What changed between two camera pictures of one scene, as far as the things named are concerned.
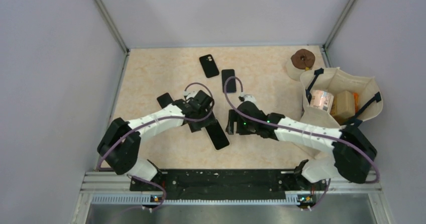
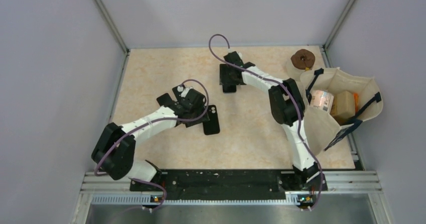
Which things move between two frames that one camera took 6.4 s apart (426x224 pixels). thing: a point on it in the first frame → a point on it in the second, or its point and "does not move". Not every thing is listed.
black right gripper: [234, 117] → [224, 71]
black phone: [217, 135] → [177, 94]
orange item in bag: [356, 95] does not move
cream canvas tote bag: [370, 103] does not move
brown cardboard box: [343, 105] does not move
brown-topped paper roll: [301, 60] does not move
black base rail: [228, 185] does not move
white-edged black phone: [165, 100] does not move
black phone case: [209, 66] → [212, 127]
